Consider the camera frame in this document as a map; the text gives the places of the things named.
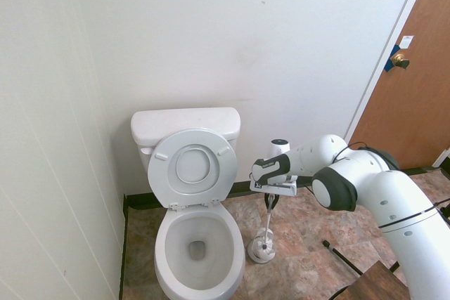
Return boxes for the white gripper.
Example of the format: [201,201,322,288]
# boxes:
[249,178,299,211]

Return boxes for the grey handled toilet brush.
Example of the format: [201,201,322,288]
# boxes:
[256,202,276,256]

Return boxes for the white toilet brush holder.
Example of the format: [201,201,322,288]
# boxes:
[248,228,276,264]

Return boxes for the white toilet bowl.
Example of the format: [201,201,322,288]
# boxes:
[153,204,246,300]

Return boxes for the white toilet seat and lid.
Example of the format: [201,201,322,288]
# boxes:
[147,128,239,212]

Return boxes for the white toilet tank lid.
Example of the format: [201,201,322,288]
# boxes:
[130,107,243,147]

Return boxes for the dark wooden table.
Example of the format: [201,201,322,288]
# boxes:
[345,260,412,300]

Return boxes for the blue tape strip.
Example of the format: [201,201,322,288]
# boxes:
[384,44,404,73]

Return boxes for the brown wooden door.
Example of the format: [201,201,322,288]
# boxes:
[350,0,450,171]

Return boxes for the brass door knob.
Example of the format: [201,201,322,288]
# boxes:
[392,53,411,70]

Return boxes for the white door sticker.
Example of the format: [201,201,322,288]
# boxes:
[397,34,415,49]

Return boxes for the black camera tripod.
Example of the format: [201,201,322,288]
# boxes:
[322,197,450,277]

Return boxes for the black floor cable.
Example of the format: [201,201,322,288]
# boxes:
[329,285,353,300]

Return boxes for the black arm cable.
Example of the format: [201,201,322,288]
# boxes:
[297,141,450,229]

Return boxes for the white door frame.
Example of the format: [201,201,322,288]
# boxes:
[342,0,437,146]

